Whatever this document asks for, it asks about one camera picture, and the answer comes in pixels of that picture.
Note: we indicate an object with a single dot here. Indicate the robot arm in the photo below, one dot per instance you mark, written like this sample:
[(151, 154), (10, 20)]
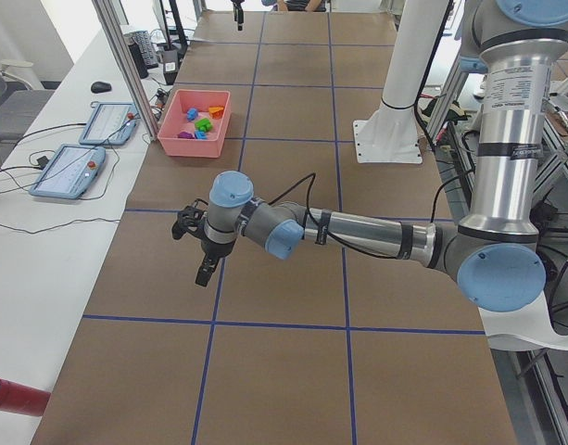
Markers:
[(490, 251)]

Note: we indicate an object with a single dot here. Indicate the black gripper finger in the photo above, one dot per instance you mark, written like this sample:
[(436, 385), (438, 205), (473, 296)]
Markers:
[(239, 15)]

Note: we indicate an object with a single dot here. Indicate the aluminium frame post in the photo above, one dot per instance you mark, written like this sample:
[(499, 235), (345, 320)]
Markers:
[(110, 24)]

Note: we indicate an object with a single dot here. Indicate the orange toy block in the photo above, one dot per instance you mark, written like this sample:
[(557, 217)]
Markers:
[(216, 112)]

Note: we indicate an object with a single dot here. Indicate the far teach pendant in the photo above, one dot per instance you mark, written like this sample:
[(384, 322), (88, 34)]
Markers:
[(111, 124)]

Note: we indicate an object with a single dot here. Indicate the teach pendant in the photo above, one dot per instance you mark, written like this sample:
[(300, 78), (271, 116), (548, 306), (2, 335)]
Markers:
[(111, 124), (70, 172)]

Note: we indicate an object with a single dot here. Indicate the black computer mouse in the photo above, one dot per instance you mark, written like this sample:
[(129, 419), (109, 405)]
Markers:
[(100, 87)]

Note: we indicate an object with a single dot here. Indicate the red cylinder bottle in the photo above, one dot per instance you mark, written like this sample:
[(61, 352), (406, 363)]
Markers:
[(21, 399)]

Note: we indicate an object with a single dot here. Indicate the white chair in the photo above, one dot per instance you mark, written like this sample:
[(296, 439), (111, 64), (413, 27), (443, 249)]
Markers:
[(526, 329)]

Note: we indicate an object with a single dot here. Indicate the near teach pendant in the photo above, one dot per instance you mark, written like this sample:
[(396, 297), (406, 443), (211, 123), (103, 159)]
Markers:
[(70, 172)]

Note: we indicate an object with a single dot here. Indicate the long blue toy block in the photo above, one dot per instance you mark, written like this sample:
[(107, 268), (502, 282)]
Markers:
[(200, 135)]

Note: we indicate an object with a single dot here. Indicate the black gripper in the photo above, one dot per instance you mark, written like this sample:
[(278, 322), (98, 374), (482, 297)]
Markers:
[(215, 250)]

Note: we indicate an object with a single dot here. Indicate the small blue toy block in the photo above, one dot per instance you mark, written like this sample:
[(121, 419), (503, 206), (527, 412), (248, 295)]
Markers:
[(192, 114)]

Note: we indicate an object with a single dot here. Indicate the pink plastic box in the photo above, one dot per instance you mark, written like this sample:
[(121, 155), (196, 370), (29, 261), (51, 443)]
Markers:
[(175, 121)]

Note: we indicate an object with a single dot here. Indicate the green toy block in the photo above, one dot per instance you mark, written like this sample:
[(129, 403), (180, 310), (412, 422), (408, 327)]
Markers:
[(204, 125)]

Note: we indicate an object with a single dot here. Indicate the black keyboard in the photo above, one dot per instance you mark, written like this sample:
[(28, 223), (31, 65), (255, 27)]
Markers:
[(142, 51)]

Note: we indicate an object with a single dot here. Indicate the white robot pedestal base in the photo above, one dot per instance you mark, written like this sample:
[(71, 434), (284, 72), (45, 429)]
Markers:
[(390, 135)]

